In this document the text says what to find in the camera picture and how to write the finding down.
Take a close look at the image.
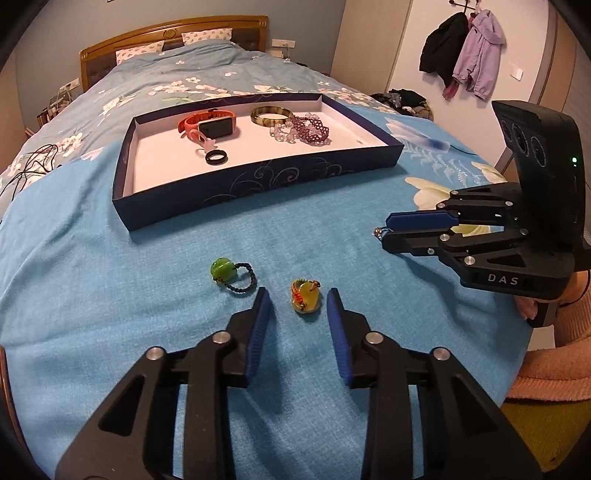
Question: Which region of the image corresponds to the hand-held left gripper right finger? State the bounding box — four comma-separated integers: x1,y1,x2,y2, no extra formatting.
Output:
325,287,542,480

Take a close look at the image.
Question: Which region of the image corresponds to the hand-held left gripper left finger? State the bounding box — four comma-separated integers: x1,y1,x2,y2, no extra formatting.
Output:
54,287,274,480

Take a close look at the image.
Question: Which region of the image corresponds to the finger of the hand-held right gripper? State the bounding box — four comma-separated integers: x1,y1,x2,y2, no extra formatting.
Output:
384,182,523,232
382,229,527,274

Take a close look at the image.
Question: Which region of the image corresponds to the yellow bead with red cord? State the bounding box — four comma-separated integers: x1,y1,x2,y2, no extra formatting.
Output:
290,279,323,316

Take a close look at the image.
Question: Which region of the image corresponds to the green bead ring black band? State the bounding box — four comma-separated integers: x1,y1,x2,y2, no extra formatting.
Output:
210,258,257,296

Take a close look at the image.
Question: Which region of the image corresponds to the purple bead bracelet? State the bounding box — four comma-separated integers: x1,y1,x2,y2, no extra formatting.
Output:
288,113,331,147

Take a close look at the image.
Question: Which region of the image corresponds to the navy patterned box tray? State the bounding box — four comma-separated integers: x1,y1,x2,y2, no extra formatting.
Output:
112,92,406,232

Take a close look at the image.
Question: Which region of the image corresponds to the clear crystal bracelet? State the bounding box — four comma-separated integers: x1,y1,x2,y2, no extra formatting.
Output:
269,121,299,144

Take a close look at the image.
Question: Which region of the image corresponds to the brown tortoise bangle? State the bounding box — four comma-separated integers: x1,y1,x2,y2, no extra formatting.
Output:
250,106,293,126

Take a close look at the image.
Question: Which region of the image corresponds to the pink crystal pendant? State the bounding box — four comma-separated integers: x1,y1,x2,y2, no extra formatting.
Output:
189,129,218,151

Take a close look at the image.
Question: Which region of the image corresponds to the red strap smartwatch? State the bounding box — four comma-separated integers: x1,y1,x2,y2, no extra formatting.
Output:
178,108,239,139

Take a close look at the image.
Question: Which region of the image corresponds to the person's right forearm pink sleeve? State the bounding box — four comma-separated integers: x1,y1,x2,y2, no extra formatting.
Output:
501,339,591,408

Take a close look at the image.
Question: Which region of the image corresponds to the person's right hand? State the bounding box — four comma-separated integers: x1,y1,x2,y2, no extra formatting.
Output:
513,270,591,347

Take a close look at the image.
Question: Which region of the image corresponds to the dark clothes pile on floor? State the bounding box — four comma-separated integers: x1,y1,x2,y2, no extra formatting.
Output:
369,89,435,122

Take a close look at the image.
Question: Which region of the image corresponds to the light blue towel blanket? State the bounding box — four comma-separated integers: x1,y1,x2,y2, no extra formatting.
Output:
0,108,532,480

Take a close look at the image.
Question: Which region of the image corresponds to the wooden door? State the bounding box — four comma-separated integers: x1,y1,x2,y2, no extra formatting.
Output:
529,0,591,121

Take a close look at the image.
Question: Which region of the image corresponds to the purple jacket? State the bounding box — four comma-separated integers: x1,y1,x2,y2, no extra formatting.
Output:
451,9,507,102

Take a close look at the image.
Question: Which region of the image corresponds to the black jacket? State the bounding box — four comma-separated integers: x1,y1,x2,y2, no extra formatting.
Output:
419,11,472,89

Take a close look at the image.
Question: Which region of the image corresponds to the beige wardrobe by coat hook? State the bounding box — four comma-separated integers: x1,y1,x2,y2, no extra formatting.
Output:
330,0,413,99

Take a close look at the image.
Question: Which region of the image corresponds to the person's yellow garment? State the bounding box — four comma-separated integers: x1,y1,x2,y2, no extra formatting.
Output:
501,398,591,480

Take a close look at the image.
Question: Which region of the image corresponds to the floral blue duvet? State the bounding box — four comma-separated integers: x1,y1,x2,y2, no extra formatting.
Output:
0,39,509,217

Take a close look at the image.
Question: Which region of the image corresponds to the patterned white pillow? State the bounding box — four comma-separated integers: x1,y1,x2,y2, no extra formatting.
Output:
181,28,233,47
115,41,166,66

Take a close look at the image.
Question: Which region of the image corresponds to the bedside clutter of bottles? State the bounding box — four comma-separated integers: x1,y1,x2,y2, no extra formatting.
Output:
36,85,75,126

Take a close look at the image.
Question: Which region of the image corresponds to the wooden bed headboard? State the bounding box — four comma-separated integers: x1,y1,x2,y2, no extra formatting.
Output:
79,16,269,89

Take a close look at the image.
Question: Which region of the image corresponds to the black cable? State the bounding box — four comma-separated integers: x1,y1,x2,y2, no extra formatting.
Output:
0,144,62,197

